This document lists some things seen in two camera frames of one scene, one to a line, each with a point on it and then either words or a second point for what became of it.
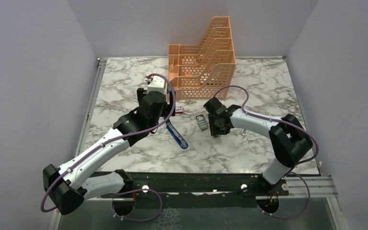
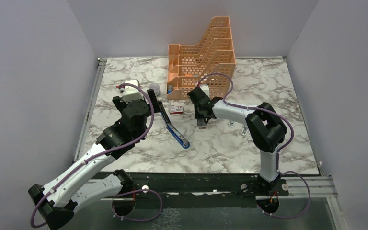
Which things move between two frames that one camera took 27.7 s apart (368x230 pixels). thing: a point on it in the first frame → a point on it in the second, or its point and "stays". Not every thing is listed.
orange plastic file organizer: (204, 71) stays
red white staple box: (178, 109) stays
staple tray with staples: (201, 121) stays
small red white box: (157, 84) → (130, 93)
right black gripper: (214, 131) → (197, 115)
